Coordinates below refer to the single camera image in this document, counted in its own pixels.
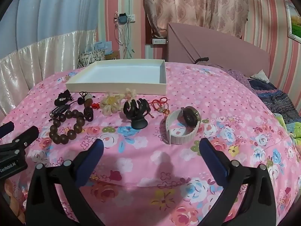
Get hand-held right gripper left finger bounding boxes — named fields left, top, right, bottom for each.
left=25, top=138, right=105, bottom=226

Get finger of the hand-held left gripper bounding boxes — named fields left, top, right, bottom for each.
left=0, top=125, right=39, bottom=151
left=0, top=122, right=14, bottom=138

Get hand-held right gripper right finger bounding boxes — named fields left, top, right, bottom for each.
left=199, top=138, right=278, bottom=226

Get brown wooden bead bracelet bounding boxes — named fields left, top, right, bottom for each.
left=49, top=109, right=85, bottom=144

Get white band wristwatch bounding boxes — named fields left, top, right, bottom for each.
left=165, top=106, right=202, bottom=145

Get black woven cord bracelet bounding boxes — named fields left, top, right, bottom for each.
left=49, top=105, right=71, bottom=120

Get brown teardrop pendant necklace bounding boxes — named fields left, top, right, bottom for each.
left=83, top=98, right=100, bottom=122

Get black hair claw clip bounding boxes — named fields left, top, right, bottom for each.
left=123, top=98, right=151, bottom=130

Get black cord white bead pendant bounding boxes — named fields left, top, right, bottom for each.
left=69, top=91, right=95, bottom=106

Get red cord charm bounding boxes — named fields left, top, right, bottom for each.
left=150, top=96, right=171, bottom=116

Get white shallow box tray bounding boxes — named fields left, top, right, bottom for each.
left=65, top=59, right=167, bottom=96

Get pink floral bedsheet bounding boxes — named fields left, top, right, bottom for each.
left=0, top=61, right=301, bottom=226

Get white satin curtain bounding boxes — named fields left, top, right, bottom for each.
left=0, top=29, right=97, bottom=116

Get green cartoon blanket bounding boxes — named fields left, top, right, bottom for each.
left=275, top=113, right=301, bottom=146

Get purple dotted cloth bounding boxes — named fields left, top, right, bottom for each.
left=227, top=69, right=259, bottom=92

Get dark patterned blanket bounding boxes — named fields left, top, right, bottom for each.
left=249, top=79, right=301, bottom=123

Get white pillow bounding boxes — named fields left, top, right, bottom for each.
left=250, top=69, right=270, bottom=84

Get black and white patterned bag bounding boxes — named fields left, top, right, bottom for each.
left=78, top=50, right=106, bottom=69

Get light blue paper bag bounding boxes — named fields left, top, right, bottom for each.
left=94, top=41, right=113, bottom=54

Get pink headboard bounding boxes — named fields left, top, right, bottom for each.
left=167, top=22, right=270, bottom=80

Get pale blue curtain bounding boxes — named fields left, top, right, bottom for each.
left=0, top=0, right=106, bottom=59

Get pink patterned curtain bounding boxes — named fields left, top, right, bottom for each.
left=142, top=0, right=250, bottom=39

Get framed picture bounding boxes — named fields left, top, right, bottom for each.
left=283, top=1, right=301, bottom=44

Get white charging cables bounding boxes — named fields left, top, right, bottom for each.
left=114, top=12, right=135, bottom=59

